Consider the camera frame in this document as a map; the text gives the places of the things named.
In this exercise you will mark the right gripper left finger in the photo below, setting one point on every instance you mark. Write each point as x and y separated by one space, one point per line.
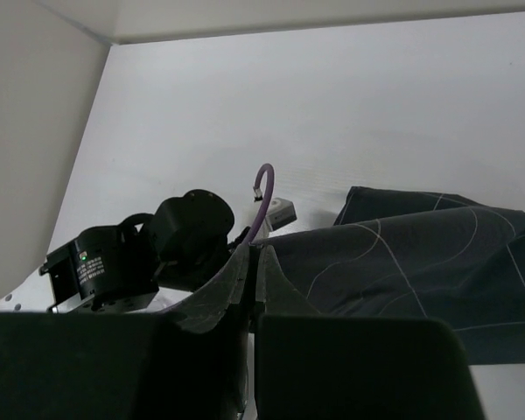
186 362

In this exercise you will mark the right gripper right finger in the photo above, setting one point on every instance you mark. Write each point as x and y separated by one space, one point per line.
310 366

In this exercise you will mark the dark grey checked cloth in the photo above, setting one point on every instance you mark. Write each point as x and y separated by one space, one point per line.
420 255

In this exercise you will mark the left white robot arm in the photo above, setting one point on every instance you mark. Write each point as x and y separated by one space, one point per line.
123 267

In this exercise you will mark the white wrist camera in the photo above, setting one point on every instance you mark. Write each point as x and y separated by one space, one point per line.
281 212

